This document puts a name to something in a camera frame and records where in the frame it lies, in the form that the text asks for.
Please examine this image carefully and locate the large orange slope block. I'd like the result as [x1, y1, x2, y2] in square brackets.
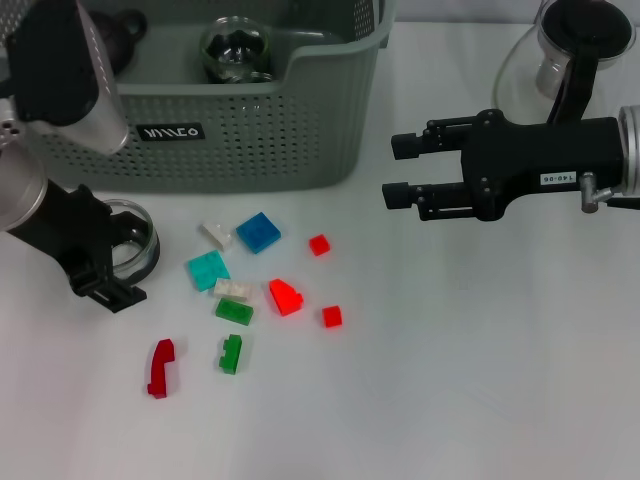
[268, 278, 305, 317]

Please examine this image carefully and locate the black clay teapot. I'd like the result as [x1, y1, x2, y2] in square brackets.
[89, 7, 149, 81]

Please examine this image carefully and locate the grey-green perforated storage bin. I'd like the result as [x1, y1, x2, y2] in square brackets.
[0, 0, 399, 194]

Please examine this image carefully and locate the blue square building block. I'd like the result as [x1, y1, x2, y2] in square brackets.
[234, 212, 282, 255]

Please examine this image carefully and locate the green long building block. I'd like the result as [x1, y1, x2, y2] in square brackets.
[218, 333, 245, 375]

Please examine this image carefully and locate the right wrist cable with plug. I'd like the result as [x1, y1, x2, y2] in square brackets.
[579, 172, 640, 214]

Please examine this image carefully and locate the dark red curved block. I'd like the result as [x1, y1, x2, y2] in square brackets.
[146, 338, 176, 400]

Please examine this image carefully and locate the white building block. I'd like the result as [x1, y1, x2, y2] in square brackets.
[198, 221, 234, 250]
[213, 278, 257, 302]

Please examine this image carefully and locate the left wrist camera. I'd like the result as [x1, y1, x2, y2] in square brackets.
[4, 0, 131, 156]

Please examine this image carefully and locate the green two-stud building block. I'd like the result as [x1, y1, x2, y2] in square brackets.
[214, 297, 255, 326]

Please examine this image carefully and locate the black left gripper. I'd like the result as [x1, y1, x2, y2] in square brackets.
[7, 183, 149, 315]

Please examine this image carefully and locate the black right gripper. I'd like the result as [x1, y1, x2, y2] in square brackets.
[382, 108, 626, 222]

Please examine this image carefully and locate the teal square building block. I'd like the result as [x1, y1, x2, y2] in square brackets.
[188, 251, 232, 293]

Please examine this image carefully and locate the glass pitcher black lid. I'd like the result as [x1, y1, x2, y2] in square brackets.
[492, 0, 637, 126]

